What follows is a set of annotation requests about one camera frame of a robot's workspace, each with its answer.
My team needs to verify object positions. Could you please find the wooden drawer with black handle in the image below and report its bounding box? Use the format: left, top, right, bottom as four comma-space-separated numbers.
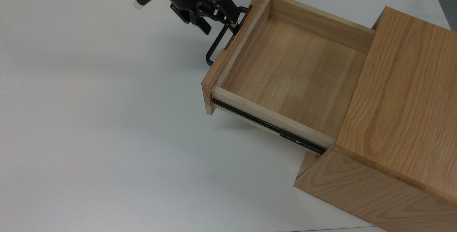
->
201, 0, 376, 150

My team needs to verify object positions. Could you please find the oak wooden drawer cabinet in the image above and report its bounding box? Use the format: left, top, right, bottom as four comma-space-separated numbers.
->
294, 6, 457, 232

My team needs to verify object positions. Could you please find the black metal drawer slide rail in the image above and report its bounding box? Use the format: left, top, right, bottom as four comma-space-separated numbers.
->
212, 99, 327, 155

